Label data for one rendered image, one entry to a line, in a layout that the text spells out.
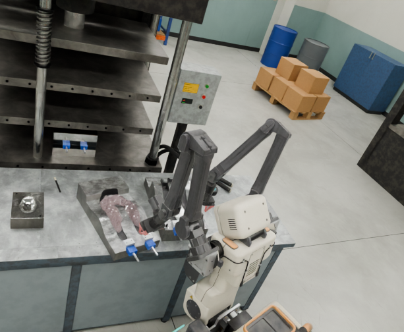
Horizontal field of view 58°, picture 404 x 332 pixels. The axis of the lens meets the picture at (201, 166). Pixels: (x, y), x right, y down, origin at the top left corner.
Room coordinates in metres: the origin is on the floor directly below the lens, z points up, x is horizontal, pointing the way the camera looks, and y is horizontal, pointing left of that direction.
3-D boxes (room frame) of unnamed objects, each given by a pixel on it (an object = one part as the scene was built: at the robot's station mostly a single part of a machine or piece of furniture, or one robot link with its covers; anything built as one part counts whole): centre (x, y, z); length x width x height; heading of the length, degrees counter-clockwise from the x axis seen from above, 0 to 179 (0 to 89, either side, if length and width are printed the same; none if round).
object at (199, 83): (2.47, 0.24, 0.74); 0.30 x 0.22 x 1.47; 120
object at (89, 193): (1.50, 0.35, 0.86); 0.50 x 0.26 x 0.11; 47
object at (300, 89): (6.72, -1.11, 0.37); 1.20 x 0.82 x 0.74; 41
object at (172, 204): (1.25, 0.06, 1.40); 0.11 x 0.06 x 0.43; 143
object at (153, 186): (1.75, 0.08, 0.87); 0.50 x 0.26 x 0.14; 30
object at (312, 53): (8.66, -1.51, 0.44); 0.59 x 0.59 x 0.88
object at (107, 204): (1.50, 0.34, 0.90); 0.26 x 0.18 x 0.08; 47
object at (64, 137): (2.18, 0.95, 0.87); 0.50 x 0.27 x 0.17; 30
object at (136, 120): (2.26, 1.06, 1.02); 1.10 x 0.74 x 0.05; 120
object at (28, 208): (1.34, 0.77, 0.84); 0.20 x 0.15 x 0.07; 30
